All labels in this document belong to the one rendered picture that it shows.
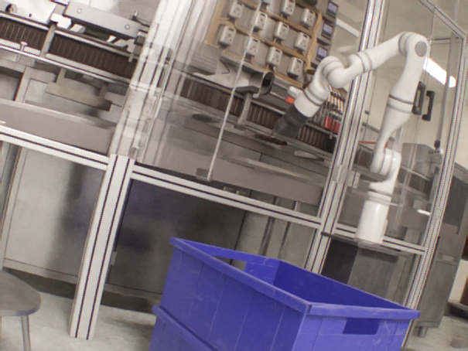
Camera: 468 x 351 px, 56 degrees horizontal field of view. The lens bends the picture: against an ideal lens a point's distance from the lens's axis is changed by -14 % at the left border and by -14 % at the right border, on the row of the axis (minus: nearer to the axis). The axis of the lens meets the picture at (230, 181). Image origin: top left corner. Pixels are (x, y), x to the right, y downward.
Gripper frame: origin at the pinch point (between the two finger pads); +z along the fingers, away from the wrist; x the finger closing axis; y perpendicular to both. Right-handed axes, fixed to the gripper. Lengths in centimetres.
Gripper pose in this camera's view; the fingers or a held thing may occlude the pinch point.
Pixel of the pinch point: (271, 139)
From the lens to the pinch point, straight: 169.5
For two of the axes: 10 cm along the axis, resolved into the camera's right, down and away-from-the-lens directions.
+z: -5.1, 6.1, 6.0
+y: 1.8, 7.6, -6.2
